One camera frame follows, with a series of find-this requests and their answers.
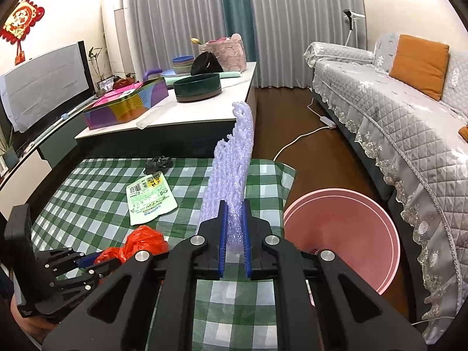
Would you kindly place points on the purple plastic container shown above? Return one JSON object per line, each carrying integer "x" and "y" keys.
{"x": 151, "y": 74}

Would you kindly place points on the grey quilted sofa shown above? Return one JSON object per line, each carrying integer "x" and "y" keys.
{"x": 402, "y": 124}

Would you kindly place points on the black crumpled wrapper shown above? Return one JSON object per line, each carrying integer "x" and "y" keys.
{"x": 157, "y": 164}

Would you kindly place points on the small photo frame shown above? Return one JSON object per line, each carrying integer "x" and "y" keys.
{"x": 104, "y": 86}

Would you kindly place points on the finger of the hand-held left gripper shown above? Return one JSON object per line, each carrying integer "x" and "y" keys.
{"x": 65, "y": 259}
{"x": 84, "y": 281}

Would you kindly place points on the white power strip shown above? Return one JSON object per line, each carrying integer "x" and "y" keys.
{"x": 327, "y": 121}

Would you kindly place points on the black cap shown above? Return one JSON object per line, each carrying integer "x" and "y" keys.
{"x": 204, "y": 64}

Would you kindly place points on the red knot wall decoration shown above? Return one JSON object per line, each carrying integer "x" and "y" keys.
{"x": 22, "y": 20}

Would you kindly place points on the pink lace basket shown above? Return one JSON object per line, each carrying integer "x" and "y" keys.
{"x": 228, "y": 56}

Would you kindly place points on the television stand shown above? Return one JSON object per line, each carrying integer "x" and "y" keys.
{"x": 47, "y": 150}

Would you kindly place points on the bubble wrap sheet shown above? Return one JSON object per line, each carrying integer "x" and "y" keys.
{"x": 234, "y": 161}

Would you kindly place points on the small potted plant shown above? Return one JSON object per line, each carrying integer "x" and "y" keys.
{"x": 9, "y": 153}

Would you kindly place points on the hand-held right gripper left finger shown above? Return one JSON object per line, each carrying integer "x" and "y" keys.
{"x": 223, "y": 241}

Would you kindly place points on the green checked tablecloth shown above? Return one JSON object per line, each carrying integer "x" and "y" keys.
{"x": 91, "y": 190}

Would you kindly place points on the pink plastic bin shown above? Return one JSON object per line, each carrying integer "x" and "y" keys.
{"x": 347, "y": 226}

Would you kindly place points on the orange cushion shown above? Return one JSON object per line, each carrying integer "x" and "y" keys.
{"x": 464, "y": 133}
{"x": 420, "y": 64}

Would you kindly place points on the clear plastic roll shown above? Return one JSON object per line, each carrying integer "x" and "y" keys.
{"x": 157, "y": 115}

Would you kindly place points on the teal curtain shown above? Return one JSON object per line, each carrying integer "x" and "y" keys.
{"x": 236, "y": 14}

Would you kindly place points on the white printed plastic bag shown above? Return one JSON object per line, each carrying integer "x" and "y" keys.
{"x": 150, "y": 197}

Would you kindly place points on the bamboo plant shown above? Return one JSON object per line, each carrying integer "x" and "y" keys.
{"x": 95, "y": 60}

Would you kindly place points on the person's left hand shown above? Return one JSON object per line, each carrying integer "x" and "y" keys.
{"x": 27, "y": 327}

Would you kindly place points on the dark green round bowl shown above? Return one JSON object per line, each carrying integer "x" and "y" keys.
{"x": 197, "y": 87}

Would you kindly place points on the white floor stand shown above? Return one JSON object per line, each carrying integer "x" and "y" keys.
{"x": 351, "y": 18}

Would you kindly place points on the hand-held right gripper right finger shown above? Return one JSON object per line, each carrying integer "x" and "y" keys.
{"x": 247, "y": 241}

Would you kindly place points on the red plastic bag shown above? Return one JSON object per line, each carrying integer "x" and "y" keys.
{"x": 146, "y": 241}

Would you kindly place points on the white standing air conditioner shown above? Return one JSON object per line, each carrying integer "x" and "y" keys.
{"x": 117, "y": 33}

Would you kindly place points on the colourful rectangular box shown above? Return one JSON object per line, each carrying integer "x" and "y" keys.
{"x": 120, "y": 108}

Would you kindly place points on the reddish brown teapot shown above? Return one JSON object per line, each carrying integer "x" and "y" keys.
{"x": 124, "y": 81}

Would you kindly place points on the white top coffee table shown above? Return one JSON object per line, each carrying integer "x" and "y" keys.
{"x": 204, "y": 108}

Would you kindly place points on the stack of plastic bowls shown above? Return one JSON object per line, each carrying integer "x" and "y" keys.
{"x": 182, "y": 65}

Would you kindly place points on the covered television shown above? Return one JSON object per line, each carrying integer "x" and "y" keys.
{"x": 44, "y": 84}

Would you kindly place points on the grey curtain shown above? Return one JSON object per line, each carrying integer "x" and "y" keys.
{"x": 172, "y": 14}

